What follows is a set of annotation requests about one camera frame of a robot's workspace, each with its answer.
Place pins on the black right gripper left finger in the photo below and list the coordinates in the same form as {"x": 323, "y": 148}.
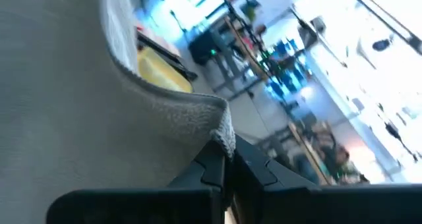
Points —
{"x": 207, "y": 171}

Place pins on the black aluminium table frame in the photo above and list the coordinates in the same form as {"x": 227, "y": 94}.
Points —
{"x": 171, "y": 61}

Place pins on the grey microfiber towel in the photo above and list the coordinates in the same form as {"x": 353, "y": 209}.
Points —
{"x": 82, "y": 102}

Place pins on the yellow translucent plastic basket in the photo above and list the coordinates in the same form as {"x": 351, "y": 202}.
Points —
{"x": 161, "y": 72}

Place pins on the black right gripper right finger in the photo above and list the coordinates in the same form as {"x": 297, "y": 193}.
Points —
{"x": 250, "y": 171}

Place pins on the black device with light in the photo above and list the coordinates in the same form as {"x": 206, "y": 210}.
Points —
{"x": 204, "y": 47}

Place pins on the person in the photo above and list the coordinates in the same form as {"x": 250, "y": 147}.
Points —
{"x": 341, "y": 158}

